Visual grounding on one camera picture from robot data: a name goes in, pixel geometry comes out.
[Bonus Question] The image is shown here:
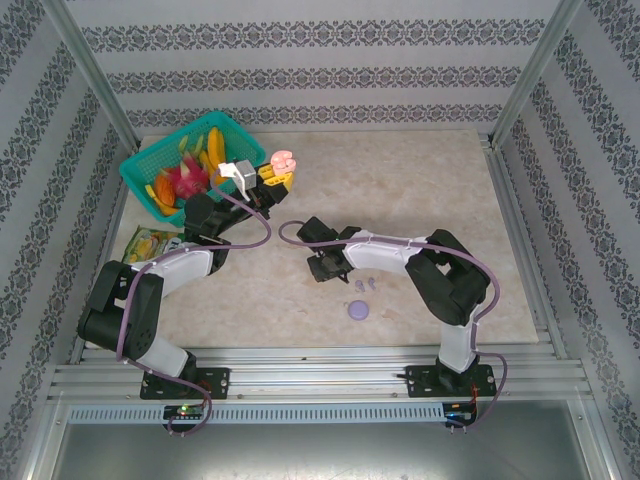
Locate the pink earbud charging case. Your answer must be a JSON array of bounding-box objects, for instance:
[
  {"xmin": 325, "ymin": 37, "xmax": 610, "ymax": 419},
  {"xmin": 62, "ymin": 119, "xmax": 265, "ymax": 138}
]
[{"xmin": 269, "ymin": 149, "xmax": 298, "ymax": 174}]

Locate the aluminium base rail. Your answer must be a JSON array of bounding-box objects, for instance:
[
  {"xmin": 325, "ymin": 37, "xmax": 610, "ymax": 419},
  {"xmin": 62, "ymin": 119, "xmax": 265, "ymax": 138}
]
[{"xmin": 48, "ymin": 346, "xmax": 587, "ymax": 404}]

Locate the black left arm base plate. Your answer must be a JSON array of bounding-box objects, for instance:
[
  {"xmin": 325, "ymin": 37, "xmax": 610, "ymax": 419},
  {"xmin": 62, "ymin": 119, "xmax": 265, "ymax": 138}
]
[{"xmin": 141, "ymin": 367, "xmax": 232, "ymax": 401}]

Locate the small circuit board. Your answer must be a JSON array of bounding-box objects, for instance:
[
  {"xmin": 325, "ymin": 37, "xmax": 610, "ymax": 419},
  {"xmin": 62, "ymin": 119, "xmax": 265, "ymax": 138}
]
[
  {"xmin": 163, "ymin": 404, "xmax": 207, "ymax": 421},
  {"xmin": 443, "ymin": 401, "xmax": 480, "ymax": 427}
]

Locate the yellow curved fruit piece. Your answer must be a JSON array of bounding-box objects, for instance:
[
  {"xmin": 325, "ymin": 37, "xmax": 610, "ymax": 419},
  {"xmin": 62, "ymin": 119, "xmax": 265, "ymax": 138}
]
[{"xmin": 144, "ymin": 183, "xmax": 182, "ymax": 218}]

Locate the yellow banana bunch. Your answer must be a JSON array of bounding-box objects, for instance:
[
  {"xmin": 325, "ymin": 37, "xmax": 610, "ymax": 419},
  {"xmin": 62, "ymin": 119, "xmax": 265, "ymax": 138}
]
[{"xmin": 198, "ymin": 126, "xmax": 239, "ymax": 186}]

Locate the purple earbud charging case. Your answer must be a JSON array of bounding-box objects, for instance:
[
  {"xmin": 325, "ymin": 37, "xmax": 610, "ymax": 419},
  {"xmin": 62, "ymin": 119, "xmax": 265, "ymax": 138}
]
[{"xmin": 347, "ymin": 298, "xmax": 373, "ymax": 322}]

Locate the teal plastic basket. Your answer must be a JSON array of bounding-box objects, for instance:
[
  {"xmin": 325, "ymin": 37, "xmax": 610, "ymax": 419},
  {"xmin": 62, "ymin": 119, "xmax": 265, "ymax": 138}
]
[{"xmin": 118, "ymin": 110, "xmax": 267, "ymax": 224}]

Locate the pink dragon fruit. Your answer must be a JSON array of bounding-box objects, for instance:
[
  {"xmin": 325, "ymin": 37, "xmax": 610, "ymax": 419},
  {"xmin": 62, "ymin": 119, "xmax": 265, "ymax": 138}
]
[{"xmin": 167, "ymin": 134, "xmax": 211, "ymax": 199}]

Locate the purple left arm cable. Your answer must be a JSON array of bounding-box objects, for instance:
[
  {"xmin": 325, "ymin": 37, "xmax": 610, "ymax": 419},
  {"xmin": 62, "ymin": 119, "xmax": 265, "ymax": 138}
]
[{"xmin": 114, "ymin": 169, "xmax": 274, "ymax": 437}]

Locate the aluminium side rail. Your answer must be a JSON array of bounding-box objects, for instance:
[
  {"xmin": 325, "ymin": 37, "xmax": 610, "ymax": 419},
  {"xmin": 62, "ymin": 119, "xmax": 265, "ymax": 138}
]
[
  {"xmin": 68, "ymin": 144, "xmax": 141, "ymax": 365},
  {"xmin": 478, "ymin": 130, "xmax": 570, "ymax": 360}
]

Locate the grey slotted cable duct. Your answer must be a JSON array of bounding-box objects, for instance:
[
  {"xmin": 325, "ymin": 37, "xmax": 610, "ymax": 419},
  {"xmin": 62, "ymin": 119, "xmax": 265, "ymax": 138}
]
[{"xmin": 67, "ymin": 402, "xmax": 447, "ymax": 424}]

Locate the green candy bag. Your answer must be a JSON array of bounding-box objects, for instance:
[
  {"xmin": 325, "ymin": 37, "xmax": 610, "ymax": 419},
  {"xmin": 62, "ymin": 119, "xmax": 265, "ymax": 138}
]
[{"xmin": 121, "ymin": 225, "xmax": 187, "ymax": 266}]

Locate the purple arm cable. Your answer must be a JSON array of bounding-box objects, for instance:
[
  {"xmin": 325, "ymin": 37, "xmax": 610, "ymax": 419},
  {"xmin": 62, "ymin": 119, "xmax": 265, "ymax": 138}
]
[
  {"xmin": 114, "ymin": 169, "xmax": 274, "ymax": 437},
  {"xmin": 277, "ymin": 219, "xmax": 512, "ymax": 432}
]

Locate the orange toy fruit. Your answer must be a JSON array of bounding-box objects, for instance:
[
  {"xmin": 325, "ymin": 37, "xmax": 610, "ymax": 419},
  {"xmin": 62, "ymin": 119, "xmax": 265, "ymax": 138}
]
[{"xmin": 153, "ymin": 172, "xmax": 177, "ymax": 207}]

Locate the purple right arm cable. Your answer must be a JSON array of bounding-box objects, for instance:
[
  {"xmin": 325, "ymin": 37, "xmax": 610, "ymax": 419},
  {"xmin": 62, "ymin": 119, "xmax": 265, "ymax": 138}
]
[{"xmin": 277, "ymin": 219, "xmax": 512, "ymax": 432}]

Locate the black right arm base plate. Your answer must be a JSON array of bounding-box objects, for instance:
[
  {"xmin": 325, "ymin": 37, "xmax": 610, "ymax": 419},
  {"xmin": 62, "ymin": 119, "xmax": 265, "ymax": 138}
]
[{"xmin": 404, "ymin": 364, "xmax": 495, "ymax": 400}]

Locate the aluminium frame post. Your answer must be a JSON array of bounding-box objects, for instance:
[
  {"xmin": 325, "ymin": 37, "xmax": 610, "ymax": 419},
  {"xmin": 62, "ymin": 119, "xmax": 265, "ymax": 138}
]
[
  {"xmin": 488, "ymin": 0, "xmax": 585, "ymax": 149},
  {"xmin": 38, "ymin": 0, "xmax": 142, "ymax": 154}
]

